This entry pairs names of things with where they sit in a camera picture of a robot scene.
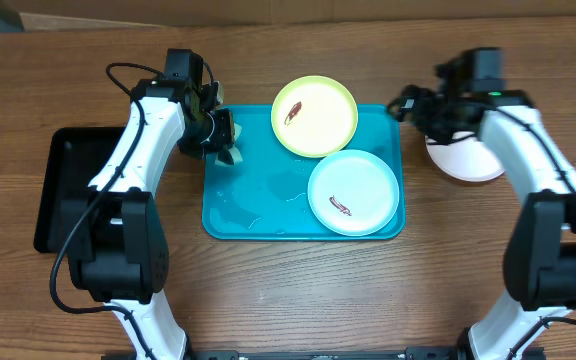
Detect green sponge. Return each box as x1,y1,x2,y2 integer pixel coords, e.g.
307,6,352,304
215,123,243,166

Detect white plate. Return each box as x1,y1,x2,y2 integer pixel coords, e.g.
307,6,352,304
425,132,504,183

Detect yellow-green plate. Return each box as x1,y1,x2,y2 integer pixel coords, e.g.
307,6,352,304
271,75,359,158

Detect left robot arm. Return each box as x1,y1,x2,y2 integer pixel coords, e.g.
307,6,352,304
49,49,242,359

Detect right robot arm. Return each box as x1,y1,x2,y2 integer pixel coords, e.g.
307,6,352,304
386,47,576,360

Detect teal plastic tray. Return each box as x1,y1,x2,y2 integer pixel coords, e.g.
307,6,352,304
202,104,406,241

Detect light blue plate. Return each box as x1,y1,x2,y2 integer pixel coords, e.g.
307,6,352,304
307,150,403,237

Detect black rectangular bin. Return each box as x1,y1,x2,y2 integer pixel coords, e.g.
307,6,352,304
34,127,124,253

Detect cardboard strip at back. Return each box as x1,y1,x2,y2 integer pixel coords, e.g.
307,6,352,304
7,0,576,26

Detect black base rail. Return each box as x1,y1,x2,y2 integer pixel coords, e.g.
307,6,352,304
101,345,547,360

